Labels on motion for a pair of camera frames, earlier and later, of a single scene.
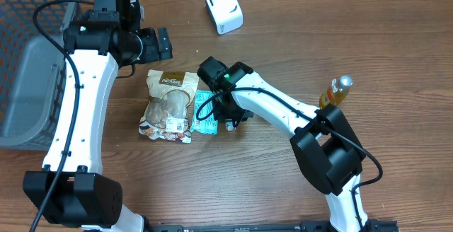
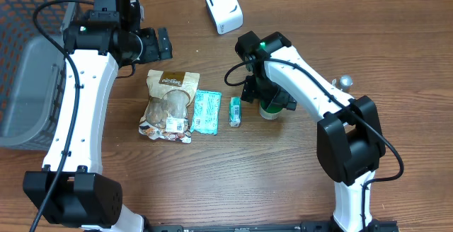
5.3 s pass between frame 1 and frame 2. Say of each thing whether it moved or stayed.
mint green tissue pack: stayed
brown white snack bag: stayed
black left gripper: stayed
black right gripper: moved
